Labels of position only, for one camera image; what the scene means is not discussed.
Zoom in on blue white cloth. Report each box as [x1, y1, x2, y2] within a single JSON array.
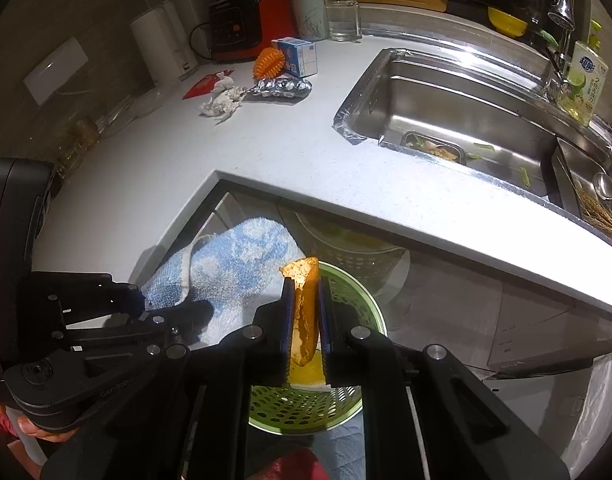
[[142, 218, 304, 349]]

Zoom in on aluminium foil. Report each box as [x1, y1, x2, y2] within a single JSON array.
[[246, 76, 312, 101]]

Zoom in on blue white milk carton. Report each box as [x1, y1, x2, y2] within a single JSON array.
[[272, 37, 318, 78]]

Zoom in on green perforated trash basket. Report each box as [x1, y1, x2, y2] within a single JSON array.
[[248, 261, 387, 436]]

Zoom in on steel kitchen sink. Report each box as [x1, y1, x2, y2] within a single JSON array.
[[333, 48, 612, 240]]

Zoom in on person's left hand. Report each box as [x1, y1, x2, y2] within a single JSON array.
[[16, 415, 78, 443]]

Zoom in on grey cabinet doors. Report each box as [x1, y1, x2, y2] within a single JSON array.
[[135, 184, 612, 377]]

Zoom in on amber glass pair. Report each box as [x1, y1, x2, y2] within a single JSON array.
[[56, 116, 101, 179]]

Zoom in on crumpled white tissue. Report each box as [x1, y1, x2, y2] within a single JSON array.
[[199, 73, 247, 124]]

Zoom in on clear plastic wrap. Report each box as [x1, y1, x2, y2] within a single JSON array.
[[130, 84, 178, 118]]

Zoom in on red snack packet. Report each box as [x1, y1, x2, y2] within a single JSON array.
[[183, 70, 233, 100]]

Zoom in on orange foam fruit net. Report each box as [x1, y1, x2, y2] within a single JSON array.
[[253, 47, 285, 80]]

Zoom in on steel ladle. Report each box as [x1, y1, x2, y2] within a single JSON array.
[[592, 171, 612, 200]]

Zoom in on red black blender base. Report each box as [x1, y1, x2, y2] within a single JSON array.
[[208, 0, 297, 62]]

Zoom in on white electric kettle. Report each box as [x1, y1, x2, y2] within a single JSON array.
[[130, 0, 197, 87]]

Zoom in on clear glass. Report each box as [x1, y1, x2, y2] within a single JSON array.
[[324, 0, 362, 42]]

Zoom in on white paper cup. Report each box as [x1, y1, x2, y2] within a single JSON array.
[[292, 0, 329, 41]]

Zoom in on green dish soap carton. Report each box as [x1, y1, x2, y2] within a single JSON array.
[[558, 18, 608, 126]]

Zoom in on yellow bowl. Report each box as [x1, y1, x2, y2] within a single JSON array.
[[488, 6, 528, 38]]

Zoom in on chrome faucet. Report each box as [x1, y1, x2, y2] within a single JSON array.
[[544, 0, 576, 103]]

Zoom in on white wall socket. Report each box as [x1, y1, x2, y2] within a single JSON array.
[[23, 37, 88, 106]]

